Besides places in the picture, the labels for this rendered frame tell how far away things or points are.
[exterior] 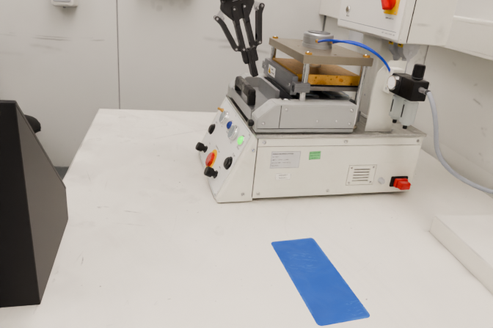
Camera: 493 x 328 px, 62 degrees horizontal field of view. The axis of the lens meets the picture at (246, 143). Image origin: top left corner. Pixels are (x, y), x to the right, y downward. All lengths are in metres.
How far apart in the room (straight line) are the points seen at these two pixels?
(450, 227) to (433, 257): 0.08
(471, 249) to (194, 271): 0.55
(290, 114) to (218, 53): 1.56
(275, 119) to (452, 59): 0.77
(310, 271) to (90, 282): 0.40
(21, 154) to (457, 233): 0.84
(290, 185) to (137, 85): 1.64
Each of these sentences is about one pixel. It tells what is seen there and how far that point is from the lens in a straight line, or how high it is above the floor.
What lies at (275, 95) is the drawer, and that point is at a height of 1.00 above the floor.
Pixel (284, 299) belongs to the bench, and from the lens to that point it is 0.76.
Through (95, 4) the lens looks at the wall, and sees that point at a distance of 2.46.
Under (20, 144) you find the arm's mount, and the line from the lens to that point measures 0.62.
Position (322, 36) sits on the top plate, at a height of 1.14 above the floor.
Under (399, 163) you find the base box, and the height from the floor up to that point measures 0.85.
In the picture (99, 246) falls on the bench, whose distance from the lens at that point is 0.87.
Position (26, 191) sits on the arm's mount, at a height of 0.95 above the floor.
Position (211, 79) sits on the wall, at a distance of 2.51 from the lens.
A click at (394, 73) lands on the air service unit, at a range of 1.02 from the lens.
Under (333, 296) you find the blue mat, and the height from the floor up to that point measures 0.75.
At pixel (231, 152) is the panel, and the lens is 1.02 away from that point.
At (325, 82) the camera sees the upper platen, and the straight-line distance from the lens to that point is 1.03.
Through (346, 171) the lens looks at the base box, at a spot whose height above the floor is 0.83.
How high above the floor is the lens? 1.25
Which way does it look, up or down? 22 degrees down
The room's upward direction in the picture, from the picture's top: 5 degrees clockwise
